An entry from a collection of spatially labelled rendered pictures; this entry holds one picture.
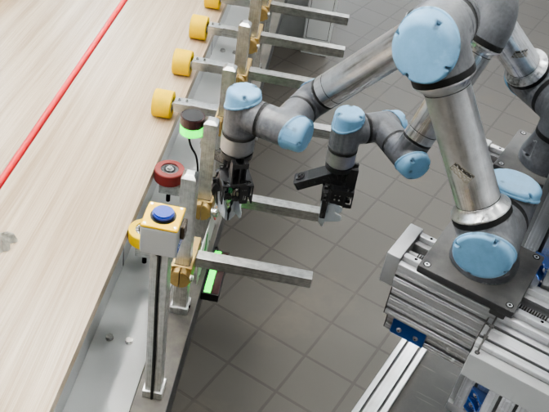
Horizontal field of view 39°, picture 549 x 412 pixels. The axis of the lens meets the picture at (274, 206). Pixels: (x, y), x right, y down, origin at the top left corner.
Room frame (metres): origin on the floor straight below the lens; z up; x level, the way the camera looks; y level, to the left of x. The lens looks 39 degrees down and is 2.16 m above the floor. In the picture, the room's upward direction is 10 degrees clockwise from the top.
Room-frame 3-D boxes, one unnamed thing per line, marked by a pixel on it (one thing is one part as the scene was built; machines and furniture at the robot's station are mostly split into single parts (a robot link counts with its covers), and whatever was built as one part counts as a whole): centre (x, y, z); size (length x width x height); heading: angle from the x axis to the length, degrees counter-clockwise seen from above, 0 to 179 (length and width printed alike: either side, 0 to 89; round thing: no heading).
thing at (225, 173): (1.39, 0.10, 1.11); 0.09 x 0.08 x 0.12; 19
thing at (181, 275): (1.36, 0.19, 0.84); 0.13 x 0.06 x 0.05; 179
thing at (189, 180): (1.34, 0.19, 0.89); 0.03 x 0.03 x 0.48; 89
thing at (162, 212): (1.08, 0.20, 1.22); 0.04 x 0.04 x 0.02
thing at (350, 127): (1.62, -0.15, 1.12); 0.09 x 0.08 x 0.11; 118
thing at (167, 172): (1.63, 0.29, 0.85); 0.08 x 0.08 x 0.11
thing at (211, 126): (1.59, 0.19, 0.87); 0.03 x 0.03 x 0.48; 89
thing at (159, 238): (1.08, 0.20, 1.18); 0.07 x 0.07 x 0.08; 89
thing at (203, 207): (1.61, 0.19, 0.85); 0.13 x 0.06 x 0.05; 179
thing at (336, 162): (1.62, -0.14, 1.04); 0.08 x 0.08 x 0.05
